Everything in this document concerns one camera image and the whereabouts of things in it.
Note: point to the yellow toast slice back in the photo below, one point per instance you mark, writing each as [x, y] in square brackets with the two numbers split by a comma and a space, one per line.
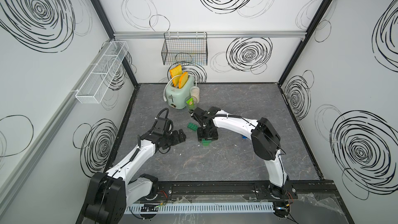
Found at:
[175, 74]

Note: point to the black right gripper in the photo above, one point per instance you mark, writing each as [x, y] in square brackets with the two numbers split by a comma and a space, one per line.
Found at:
[199, 136]

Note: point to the dark green long lego brick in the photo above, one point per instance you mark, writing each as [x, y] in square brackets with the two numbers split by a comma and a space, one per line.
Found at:
[192, 126]

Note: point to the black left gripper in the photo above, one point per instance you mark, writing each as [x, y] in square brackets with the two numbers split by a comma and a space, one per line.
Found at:
[176, 139]

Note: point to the clear glass with green packet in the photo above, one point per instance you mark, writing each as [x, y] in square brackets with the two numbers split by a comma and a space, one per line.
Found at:
[191, 103]

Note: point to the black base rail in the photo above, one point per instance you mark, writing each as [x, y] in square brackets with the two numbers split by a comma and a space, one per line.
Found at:
[217, 188]

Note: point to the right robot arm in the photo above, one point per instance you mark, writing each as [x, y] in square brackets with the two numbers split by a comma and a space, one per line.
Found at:
[265, 141]

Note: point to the mint green toaster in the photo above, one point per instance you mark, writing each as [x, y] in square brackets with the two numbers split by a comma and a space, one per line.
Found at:
[175, 97]

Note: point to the white slotted cable duct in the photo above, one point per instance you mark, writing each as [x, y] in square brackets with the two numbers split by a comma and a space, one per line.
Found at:
[197, 208]

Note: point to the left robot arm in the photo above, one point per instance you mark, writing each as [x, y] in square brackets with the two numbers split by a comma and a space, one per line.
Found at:
[104, 211]

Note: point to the white mesh wall shelf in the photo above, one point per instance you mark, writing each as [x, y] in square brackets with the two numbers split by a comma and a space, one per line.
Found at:
[105, 67]

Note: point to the jar of beige grains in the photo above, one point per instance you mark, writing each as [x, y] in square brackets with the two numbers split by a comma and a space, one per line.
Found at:
[195, 93]

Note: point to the orange toast slice front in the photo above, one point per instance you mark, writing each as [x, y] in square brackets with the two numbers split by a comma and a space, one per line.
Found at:
[183, 80]

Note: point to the black wire basket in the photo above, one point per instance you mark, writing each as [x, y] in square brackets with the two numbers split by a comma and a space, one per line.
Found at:
[185, 47]

